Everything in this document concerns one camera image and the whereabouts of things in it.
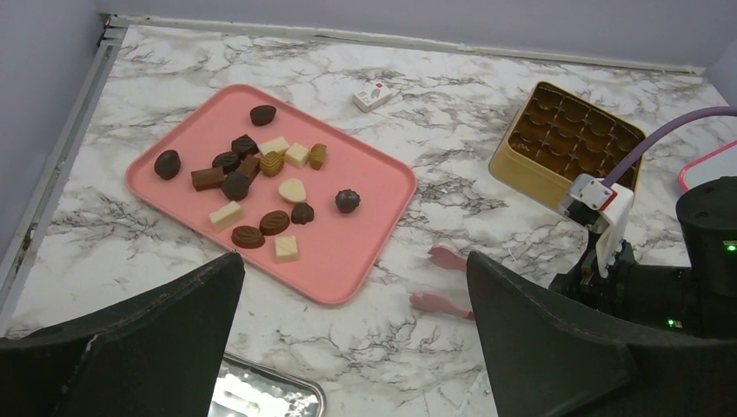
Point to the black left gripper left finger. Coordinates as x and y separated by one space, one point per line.
155 354

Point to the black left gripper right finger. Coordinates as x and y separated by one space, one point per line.
548 355

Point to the pink silicone tongs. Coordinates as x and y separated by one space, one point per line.
442 296

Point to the dark round fluted chocolate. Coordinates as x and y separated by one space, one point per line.
347 201

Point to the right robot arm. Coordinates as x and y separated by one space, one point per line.
697 300

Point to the brown leaf chocolate lower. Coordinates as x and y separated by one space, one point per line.
248 237

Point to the brown leaf chocolate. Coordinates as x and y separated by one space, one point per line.
248 237
274 222

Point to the white rectangular chocolate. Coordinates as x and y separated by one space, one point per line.
226 216

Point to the white square chocolate bottom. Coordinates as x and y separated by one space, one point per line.
286 249

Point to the white square chocolate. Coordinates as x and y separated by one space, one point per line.
286 249
297 155

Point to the brown leaf chocolate upper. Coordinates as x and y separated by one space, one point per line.
274 222

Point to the brown rectangular chocolate bar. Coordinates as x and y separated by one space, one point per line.
204 179

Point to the dark round chocolate centre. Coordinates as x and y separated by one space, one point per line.
236 186

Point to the dark oval chocolate left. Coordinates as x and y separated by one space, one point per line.
167 165

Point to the dark oval chocolate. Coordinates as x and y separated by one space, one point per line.
167 165
262 115
227 161

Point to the dark small leaf chocolate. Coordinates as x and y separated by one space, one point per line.
302 213

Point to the dark oval chocolate centre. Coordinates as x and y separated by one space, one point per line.
227 161

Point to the brown small square chocolate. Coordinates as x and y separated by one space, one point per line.
250 167

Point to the white heart chocolate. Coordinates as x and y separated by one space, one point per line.
293 190

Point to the gold chocolate tin box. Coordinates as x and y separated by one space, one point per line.
555 137

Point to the caramel ridged oval chocolate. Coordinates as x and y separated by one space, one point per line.
272 163

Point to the dark diamond chocolate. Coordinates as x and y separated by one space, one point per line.
244 146

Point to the white flat chocolate upper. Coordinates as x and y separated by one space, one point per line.
279 145

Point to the white square chocolate middle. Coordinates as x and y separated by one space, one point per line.
297 155

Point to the dark oval chocolate top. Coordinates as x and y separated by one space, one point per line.
262 115

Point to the silver tin lid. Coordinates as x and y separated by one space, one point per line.
245 388

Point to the pink plastic tray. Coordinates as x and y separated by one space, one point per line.
336 250

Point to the pink framed whiteboard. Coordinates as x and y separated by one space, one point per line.
719 163

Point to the small white card box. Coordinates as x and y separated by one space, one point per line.
372 97

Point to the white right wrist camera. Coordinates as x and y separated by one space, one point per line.
604 211

